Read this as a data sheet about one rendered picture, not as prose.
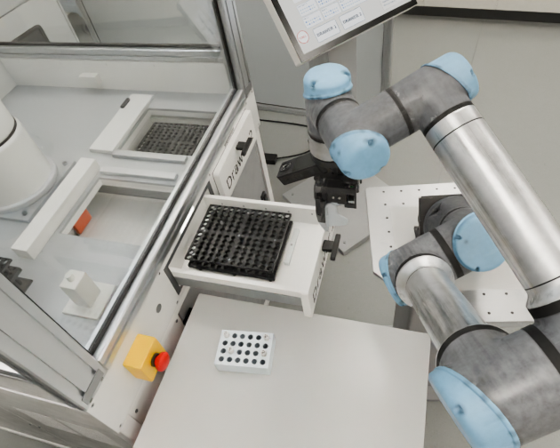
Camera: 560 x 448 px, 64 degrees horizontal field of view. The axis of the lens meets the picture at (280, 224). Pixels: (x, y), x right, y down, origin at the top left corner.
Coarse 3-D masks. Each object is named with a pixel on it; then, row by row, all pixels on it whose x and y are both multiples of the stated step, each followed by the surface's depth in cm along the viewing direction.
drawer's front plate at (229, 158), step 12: (240, 120) 134; (252, 120) 140; (240, 132) 132; (252, 132) 142; (228, 144) 128; (252, 144) 143; (228, 156) 125; (240, 156) 134; (216, 168) 122; (228, 168) 126; (240, 168) 135; (216, 180) 122; (228, 180) 127; (228, 192) 128
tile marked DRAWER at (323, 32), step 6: (324, 24) 146; (330, 24) 147; (336, 24) 148; (318, 30) 145; (324, 30) 146; (330, 30) 147; (336, 30) 148; (318, 36) 145; (324, 36) 146; (330, 36) 147; (318, 42) 146
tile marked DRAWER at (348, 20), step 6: (348, 12) 149; (354, 12) 150; (360, 12) 151; (342, 18) 148; (348, 18) 149; (354, 18) 150; (360, 18) 151; (342, 24) 148; (348, 24) 149; (354, 24) 150
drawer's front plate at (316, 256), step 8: (320, 232) 103; (328, 232) 109; (320, 240) 101; (312, 248) 100; (320, 248) 101; (312, 256) 99; (320, 256) 102; (312, 264) 97; (320, 264) 103; (312, 272) 96; (304, 280) 95; (312, 280) 96; (320, 280) 106; (304, 288) 94; (312, 288) 97; (304, 296) 94; (312, 296) 98; (304, 304) 97; (312, 304) 99; (304, 312) 100; (312, 312) 101
